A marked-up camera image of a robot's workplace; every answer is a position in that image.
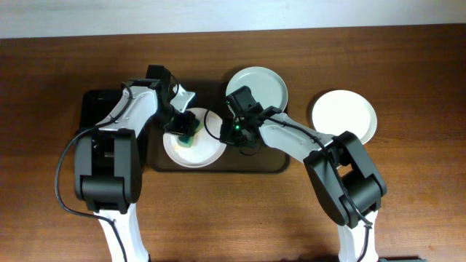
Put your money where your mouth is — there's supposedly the green scrubbing sponge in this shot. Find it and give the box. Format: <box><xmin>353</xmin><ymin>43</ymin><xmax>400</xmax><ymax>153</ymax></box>
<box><xmin>177</xmin><ymin>119</ymin><xmax>203</xmax><ymax>148</ymax></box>

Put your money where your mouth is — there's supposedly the white plate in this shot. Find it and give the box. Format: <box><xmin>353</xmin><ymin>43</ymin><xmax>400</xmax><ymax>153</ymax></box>
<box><xmin>310</xmin><ymin>90</ymin><xmax>378</xmax><ymax>144</ymax></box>
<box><xmin>163</xmin><ymin>108</ymin><xmax>226</xmax><ymax>168</ymax></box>

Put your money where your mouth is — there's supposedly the pale blue plate top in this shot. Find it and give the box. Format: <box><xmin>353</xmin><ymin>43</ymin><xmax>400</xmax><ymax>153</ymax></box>
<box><xmin>226</xmin><ymin>66</ymin><xmax>288</xmax><ymax>111</ymax></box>

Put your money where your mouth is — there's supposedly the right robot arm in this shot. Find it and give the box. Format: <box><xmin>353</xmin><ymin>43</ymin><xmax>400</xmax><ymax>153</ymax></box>
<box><xmin>220</xmin><ymin>86</ymin><xmax>387</xmax><ymax>261</ymax></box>

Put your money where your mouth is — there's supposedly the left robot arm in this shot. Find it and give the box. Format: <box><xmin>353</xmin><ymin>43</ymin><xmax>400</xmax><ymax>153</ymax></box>
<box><xmin>74</xmin><ymin>65</ymin><xmax>200</xmax><ymax>261</ymax></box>

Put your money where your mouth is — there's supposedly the brown plastic serving tray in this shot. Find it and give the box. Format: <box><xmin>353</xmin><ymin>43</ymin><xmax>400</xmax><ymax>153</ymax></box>
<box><xmin>145</xmin><ymin>80</ymin><xmax>290</xmax><ymax>174</ymax></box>

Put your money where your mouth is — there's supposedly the black rectangular tray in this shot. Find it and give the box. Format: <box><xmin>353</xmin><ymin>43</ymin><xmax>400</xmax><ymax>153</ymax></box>
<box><xmin>75</xmin><ymin>89</ymin><xmax>149</xmax><ymax>172</ymax></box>

